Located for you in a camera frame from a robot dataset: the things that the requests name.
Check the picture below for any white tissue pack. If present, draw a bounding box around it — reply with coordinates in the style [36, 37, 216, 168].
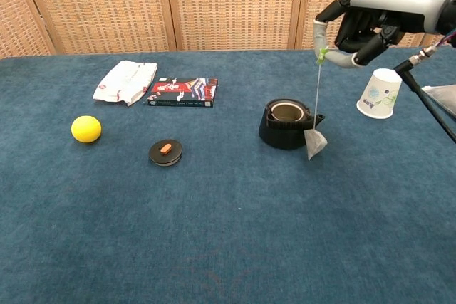
[92, 60, 158, 107]

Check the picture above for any woven rattan folding screen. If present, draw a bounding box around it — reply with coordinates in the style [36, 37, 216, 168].
[0, 0, 456, 58]

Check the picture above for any dark box with red print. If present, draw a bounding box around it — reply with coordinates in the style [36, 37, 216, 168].
[147, 76, 219, 108]

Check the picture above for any blue felt table cover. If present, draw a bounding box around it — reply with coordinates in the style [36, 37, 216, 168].
[0, 46, 456, 304]

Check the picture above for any grey zip bag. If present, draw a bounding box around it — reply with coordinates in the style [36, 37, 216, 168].
[422, 84, 456, 122]

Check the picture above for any black teapot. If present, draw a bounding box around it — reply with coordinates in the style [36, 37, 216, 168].
[258, 98, 326, 150]

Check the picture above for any black teapot lid orange knob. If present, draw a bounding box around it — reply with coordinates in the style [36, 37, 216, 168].
[148, 139, 184, 167]

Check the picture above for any yellow ball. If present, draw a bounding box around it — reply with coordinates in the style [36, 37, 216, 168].
[71, 115, 103, 144]

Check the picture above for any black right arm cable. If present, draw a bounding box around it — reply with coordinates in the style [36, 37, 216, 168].
[393, 29, 456, 143]

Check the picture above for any white paper cup floral print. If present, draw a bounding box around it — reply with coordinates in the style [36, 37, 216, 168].
[356, 68, 404, 120]

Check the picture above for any pyramid tea bag with string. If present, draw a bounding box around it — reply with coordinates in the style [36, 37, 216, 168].
[304, 46, 328, 162]

